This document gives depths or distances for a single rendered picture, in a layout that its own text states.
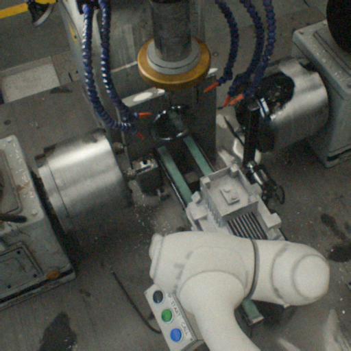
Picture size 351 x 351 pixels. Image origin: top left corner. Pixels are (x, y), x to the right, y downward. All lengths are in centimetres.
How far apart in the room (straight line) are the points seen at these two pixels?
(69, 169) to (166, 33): 42
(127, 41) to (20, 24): 227
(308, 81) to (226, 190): 42
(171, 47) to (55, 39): 232
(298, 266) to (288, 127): 72
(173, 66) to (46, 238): 54
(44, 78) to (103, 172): 142
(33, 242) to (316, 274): 77
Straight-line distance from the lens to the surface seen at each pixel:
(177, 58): 127
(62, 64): 271
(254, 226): 130
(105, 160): 136
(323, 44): 163
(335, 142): 170
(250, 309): 141
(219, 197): 132
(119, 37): 148
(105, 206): 138
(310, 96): 152
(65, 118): 195
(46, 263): 150
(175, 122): 159
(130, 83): 159
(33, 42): 355
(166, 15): 118
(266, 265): 88
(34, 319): 160
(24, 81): 274
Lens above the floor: 224
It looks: 56 degrees down
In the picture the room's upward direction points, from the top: 5 degrees counter-clockwise
